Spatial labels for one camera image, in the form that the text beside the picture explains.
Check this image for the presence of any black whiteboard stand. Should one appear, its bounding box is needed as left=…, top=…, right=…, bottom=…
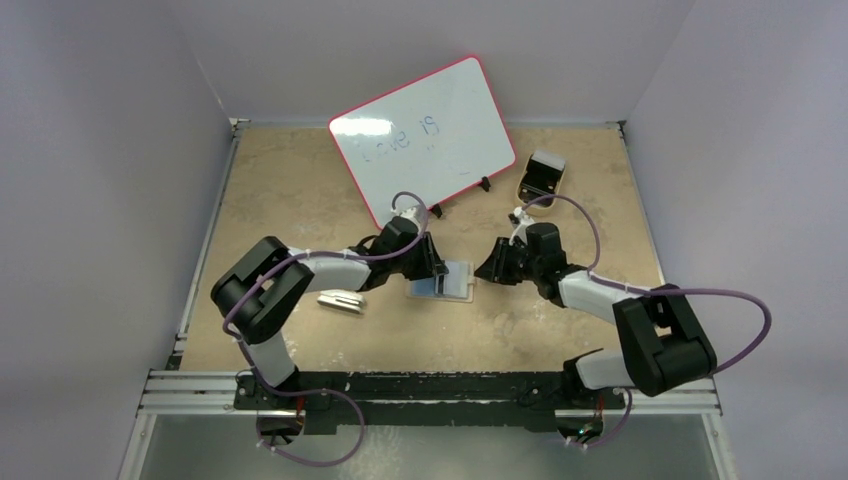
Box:
left=428, top=176, right=491, bottom=219

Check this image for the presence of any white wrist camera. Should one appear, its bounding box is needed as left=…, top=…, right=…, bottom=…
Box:
left=393, top=206, right=429, bottom=230
left=508, top=207, right=535, bottom=246

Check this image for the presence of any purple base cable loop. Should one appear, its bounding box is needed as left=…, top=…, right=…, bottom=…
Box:
left=256, top=388, right=369, bottom=469

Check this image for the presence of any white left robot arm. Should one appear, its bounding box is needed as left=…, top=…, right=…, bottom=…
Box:
left=210, top=216, right=449, bottom=409

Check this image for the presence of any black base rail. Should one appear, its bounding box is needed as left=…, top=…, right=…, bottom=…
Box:
left=233, top=371, right=626, bottom=435

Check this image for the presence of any grey card with stripe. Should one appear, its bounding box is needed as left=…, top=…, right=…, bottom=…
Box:
left=434, top=260, right=474, bottom=300

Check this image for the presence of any pink framed whiteboard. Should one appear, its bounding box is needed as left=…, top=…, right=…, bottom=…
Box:
left=328, top=56, right=516, bottom=227

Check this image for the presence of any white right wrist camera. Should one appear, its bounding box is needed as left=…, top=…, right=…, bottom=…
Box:
left=508, top=207, right=535, bottom=246

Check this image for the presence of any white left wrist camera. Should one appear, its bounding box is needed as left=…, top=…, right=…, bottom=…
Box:
left=393, top=206, right=429, bottom=230

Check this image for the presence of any stack of grey cards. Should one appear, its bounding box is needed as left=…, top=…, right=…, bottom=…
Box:
left=530, top=150, right=566, bottom=171

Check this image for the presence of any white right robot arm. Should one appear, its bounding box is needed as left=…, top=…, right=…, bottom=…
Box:
left=474, top=222, right=718, bottom=407

